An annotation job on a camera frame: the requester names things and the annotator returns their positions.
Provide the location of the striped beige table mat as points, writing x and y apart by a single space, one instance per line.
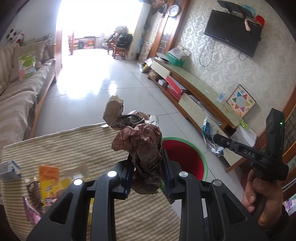
139 217

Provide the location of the round wall clock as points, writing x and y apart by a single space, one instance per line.
173 10

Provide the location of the striped beige sofa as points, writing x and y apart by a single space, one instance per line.
21 100

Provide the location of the white milk carton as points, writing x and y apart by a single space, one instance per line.
9 171

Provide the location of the long wooden TV cabinet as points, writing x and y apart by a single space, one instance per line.
193 99

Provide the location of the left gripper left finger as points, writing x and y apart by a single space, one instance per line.
86 206

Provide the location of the plush toy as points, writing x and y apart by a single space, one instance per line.
15 36

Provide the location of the pink white wrapper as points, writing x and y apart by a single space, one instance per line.
31 214

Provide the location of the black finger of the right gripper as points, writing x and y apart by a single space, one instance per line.
236 147

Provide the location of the white cardboard box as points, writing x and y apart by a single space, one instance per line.
247 137

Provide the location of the silver foil wrapper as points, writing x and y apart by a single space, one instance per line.
208 132

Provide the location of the green box on cabinet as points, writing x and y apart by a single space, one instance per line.
175 61

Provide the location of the wooden chair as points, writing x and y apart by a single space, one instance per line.
118 51

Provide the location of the beige sofa cushion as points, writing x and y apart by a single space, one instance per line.
39 47

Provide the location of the red bin green rim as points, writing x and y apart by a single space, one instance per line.
190 158

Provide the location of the black wall television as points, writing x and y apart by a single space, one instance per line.
231 30

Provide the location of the brown paper bag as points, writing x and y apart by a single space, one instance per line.
138 134

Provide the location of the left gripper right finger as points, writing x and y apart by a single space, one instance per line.
210 211

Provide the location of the chinese checkers board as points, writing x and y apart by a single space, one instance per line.
241 101

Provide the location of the brown chocolate wrapper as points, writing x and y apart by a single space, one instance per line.
34 192

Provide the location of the green pink snack bag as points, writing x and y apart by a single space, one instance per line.
26 65

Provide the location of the yellow orange snack packet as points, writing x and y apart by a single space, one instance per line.
52 184

